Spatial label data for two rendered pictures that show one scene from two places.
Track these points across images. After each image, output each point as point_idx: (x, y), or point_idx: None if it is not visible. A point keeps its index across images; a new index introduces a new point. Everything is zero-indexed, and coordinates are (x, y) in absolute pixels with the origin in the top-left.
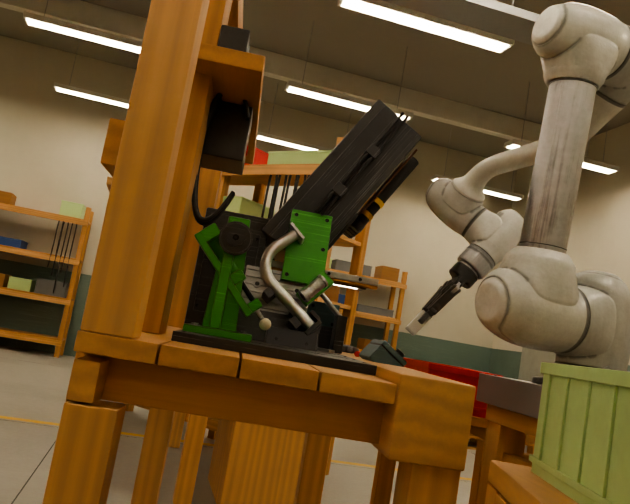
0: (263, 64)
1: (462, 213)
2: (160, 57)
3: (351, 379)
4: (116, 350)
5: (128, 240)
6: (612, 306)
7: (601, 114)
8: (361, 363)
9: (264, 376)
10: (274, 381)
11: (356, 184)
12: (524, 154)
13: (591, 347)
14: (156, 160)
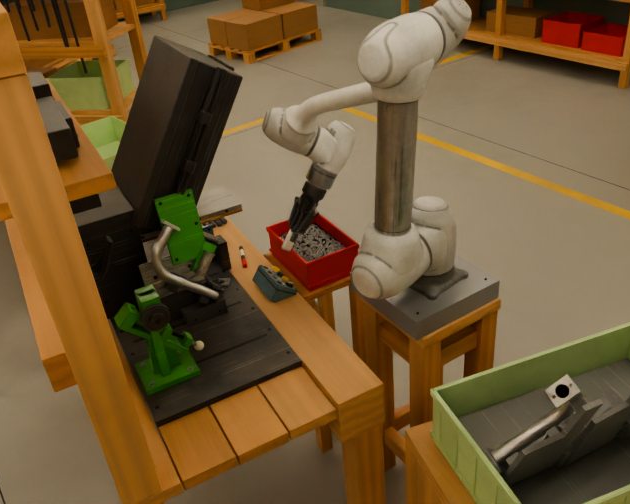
0: (114, 181)
1: (302, 145)
2: (80, 332)
3: (308, 423)
4: (155, 501)
5: (128, 450)
6: (444, 237)
7: None
8: (291, 364)
9: (255, 455)
10: (262, 453)
11: (200, 149)
12: (350, 102)
13: (433, 268)
14: (120, 397)
